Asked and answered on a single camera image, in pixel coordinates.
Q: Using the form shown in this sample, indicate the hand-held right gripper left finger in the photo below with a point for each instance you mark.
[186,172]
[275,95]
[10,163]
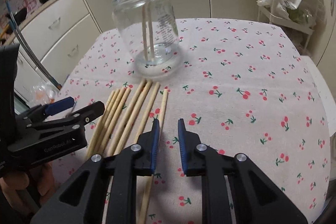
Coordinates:
[156,140]

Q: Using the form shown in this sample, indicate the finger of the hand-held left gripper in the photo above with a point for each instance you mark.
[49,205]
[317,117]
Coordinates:
[89,111]
[60,104]

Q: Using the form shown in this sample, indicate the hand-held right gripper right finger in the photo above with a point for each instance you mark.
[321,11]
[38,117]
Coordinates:
[182,145]

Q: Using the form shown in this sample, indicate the grooved bamboo chopstick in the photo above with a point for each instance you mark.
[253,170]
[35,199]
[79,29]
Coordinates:
[150,29]
[162,106]

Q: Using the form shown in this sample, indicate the group of wooden chopsticks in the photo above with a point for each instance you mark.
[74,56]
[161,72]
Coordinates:
[123,119]

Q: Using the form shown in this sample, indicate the clear glass jar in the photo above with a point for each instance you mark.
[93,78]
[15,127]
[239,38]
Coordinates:
[165,22]

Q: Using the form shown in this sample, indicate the person's left hand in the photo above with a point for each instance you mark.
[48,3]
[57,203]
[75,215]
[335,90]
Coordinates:
[13,183]

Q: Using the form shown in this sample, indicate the clear plastic bag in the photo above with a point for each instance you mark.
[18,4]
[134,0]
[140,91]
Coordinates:
[42,91]

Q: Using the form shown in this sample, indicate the cherry print tablecloth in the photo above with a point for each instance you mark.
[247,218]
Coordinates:
[236,121]

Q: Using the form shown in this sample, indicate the white storage rack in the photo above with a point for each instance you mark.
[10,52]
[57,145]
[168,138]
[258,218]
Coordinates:
[274,3]

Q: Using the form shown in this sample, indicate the green vegetable bag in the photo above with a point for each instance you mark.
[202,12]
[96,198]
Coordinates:
[299,15]

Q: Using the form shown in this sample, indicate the pink wall sticker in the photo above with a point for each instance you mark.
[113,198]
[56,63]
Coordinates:
[31,1]

